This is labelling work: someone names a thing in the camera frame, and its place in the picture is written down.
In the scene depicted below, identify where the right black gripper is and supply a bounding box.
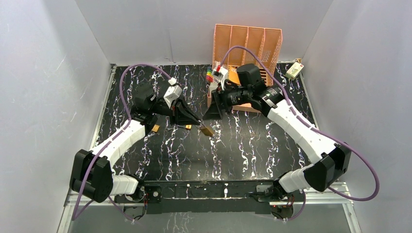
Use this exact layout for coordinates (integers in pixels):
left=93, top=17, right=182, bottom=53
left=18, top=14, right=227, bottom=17
left=202, top=82, right=252, bottom=121

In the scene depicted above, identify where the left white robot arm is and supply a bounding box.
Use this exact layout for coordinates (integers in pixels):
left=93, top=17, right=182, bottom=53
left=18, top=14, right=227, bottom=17
left=69, top=83, right=201, bottom=203

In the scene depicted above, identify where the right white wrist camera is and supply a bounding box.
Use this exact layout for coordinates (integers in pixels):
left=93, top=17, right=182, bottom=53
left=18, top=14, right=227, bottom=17
left=209, top=66, right=229, bottom=92

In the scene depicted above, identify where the purple cable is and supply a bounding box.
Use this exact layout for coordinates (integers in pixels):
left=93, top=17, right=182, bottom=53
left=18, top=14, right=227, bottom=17
left=219, top=45, right=380, bottom=222
left=71, top=64, right=176, bottom=222

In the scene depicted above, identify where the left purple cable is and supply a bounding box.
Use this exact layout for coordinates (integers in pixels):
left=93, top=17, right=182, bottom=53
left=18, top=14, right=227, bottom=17
left=71, top=64, right=176, bottom=222

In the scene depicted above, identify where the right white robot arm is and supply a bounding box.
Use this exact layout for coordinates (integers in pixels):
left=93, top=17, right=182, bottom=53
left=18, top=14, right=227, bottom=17
left=203, top=64, right=351, bottom=201

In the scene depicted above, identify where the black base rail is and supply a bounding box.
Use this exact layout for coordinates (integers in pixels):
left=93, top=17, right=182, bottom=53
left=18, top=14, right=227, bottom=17
left=143, top=180, right=284, bottom=214

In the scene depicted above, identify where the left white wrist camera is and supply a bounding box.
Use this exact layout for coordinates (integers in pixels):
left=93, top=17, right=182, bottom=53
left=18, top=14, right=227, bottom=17
left=163, top=78, right=182, bottom=109

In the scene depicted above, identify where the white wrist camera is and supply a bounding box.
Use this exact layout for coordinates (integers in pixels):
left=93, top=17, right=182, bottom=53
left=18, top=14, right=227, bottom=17
left=163, top=78, right=182, bottom=109
left=209, top=66, right=229, bottom=92

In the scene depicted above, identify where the orange plastic file organizer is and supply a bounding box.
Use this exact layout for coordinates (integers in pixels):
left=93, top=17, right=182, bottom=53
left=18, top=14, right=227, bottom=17
left=207, top=23, right=283, bottom=113

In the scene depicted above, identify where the brass padlock with keys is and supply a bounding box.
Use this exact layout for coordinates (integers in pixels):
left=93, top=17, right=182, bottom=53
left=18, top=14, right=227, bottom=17
left=152, top=125, right=160, bottom=133

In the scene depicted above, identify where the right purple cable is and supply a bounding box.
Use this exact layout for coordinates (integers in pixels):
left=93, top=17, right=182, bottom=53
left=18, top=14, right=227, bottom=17
left=219, top=45, right=380, bottom=222

